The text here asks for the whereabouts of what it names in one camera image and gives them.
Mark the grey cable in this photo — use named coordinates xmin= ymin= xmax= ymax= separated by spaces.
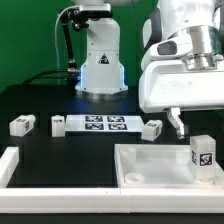
xmin=54 ymin=5 xmax=80 ymax=84

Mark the white plate with markers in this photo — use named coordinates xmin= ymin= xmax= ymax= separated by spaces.
xmin=65 ymin=115 xmax=144 ymax=133

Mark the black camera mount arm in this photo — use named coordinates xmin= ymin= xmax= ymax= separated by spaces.
xmin=59 ymin=3 xmax=113 ymax=73

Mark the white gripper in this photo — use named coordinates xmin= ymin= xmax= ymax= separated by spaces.
xmin=139 ymin=60 xmax=224 ymax=139

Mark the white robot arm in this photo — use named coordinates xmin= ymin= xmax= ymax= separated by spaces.
xmin=73 ymin=0 xmax=224 ymax=137

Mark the white square tabletop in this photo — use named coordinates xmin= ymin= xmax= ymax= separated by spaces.
xmin=114 ymin=144 xmax=224 ymax=189

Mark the white U-shaped fence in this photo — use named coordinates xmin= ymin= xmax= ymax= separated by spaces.
xmin=0 ymin=147 xmax=224 ymax=213

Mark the black cable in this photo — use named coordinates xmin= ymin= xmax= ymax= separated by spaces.
xmin=21 ymin=69 xmax=81 ymax=86

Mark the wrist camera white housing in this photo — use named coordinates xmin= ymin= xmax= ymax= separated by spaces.
xmin=141 ymin=34 xmax=193 ymax=70

